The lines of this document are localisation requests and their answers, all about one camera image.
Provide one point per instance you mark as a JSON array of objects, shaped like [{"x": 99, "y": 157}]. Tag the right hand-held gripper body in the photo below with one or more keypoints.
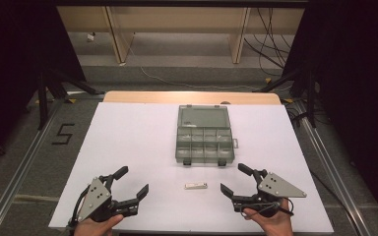
[{"x": 280, "y": 187}]

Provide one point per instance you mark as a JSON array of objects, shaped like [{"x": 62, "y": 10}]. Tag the black curtain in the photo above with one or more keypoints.
[
  {"x": 16, "y": 59},
  {"x": 357, "y": 82}
]

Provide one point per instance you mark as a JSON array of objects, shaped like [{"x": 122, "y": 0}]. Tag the light wooden desk furniture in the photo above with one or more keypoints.
[{"x": 177, "y": 19}]

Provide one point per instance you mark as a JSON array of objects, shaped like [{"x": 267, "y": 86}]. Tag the small white rectangular piece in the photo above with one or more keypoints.
[{"x": 196, "y": 186}]

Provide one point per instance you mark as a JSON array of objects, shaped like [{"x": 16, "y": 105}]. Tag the small white plug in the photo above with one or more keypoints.
[{"x": 90, "y": 37}]

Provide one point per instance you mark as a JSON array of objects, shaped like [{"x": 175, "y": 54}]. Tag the person's right hand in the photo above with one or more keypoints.
[{"x": 275, "y": 226}]

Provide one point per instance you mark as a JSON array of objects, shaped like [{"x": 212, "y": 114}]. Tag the yellow tape piece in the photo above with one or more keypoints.
[
  {"x": 268, "y": 80},
  {"x": 72, "y": 101},
  {"x": 288, "y": 100}
]

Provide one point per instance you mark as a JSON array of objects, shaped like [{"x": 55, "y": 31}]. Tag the aluminium floor rail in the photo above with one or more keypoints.
[
  {"x": 19, "y": 173},
  {"x": 334, "y": 177}
]

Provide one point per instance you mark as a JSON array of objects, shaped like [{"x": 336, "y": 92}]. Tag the black metal stand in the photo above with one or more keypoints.
[
  {"x": 310, "y": 95},
  {"x": 42, "y": 98}
]

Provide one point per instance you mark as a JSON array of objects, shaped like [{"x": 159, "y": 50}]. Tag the white board table cover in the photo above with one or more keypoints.
[{"x": 138, "y": 147}]

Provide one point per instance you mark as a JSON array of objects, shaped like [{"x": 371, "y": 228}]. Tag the person's left hand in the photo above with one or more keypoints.
[{"x": 93, "y": 228}]

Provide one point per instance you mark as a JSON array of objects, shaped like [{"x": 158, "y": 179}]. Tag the clear grey plastic compartment box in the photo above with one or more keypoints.
[{"x": 204, "y": 137}]

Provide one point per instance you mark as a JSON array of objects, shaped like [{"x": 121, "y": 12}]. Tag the wooden table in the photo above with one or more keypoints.
[{"x": 164, "y": 97}]

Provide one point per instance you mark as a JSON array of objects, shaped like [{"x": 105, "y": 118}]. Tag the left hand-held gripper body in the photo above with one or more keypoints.
[{"x": 95, "y": 196}]

